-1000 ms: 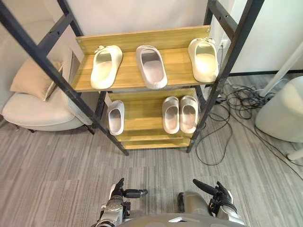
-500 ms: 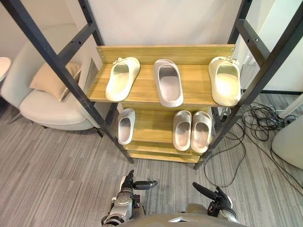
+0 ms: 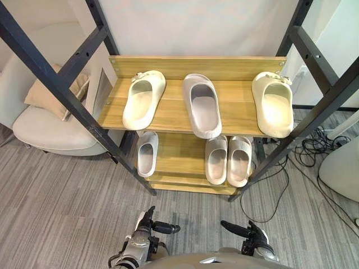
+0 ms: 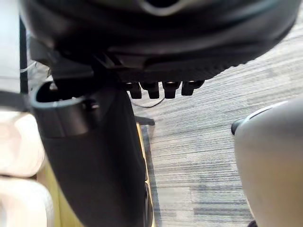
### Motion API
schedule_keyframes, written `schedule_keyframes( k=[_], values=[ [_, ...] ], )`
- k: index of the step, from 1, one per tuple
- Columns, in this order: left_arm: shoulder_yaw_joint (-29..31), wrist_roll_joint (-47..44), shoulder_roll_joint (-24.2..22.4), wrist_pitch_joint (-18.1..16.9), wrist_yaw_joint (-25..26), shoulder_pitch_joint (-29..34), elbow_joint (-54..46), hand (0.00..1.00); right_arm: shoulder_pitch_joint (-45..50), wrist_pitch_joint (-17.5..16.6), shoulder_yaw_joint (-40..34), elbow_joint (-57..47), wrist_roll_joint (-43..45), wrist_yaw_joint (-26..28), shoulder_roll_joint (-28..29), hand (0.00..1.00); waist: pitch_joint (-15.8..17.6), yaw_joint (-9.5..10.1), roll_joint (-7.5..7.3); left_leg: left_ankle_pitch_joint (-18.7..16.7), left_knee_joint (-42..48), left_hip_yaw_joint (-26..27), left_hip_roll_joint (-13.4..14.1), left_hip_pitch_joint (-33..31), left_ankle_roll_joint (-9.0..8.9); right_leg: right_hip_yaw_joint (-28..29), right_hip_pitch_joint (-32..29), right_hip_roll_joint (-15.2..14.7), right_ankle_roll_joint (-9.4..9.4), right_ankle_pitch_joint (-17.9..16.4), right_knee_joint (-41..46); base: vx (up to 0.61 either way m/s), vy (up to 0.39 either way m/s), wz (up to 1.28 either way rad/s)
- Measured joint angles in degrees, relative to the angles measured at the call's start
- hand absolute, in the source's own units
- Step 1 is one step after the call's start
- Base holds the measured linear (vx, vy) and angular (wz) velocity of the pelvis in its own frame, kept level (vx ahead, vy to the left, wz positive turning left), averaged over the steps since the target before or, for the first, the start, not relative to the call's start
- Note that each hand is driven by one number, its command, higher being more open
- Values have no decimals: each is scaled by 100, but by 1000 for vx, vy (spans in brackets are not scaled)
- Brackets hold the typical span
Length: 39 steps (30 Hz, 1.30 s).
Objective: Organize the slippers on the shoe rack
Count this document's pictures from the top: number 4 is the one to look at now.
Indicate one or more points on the silver robot leg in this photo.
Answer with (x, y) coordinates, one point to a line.
(272, 160)

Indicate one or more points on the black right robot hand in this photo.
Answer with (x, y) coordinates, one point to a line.
(146, 42)

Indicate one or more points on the black upright post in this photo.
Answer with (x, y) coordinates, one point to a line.
(24, 59)

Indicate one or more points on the black stand foot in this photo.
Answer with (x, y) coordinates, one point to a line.
(146, 120)

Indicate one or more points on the white slipper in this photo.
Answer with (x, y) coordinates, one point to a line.
(23, 203)
(19, 144)

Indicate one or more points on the dark robot foot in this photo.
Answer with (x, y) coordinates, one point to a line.
(253, 224)

